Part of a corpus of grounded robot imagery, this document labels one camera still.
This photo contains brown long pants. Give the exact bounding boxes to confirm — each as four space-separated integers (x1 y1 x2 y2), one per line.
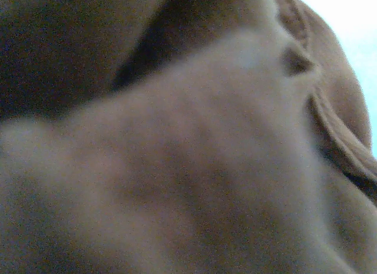
0 0 377 274

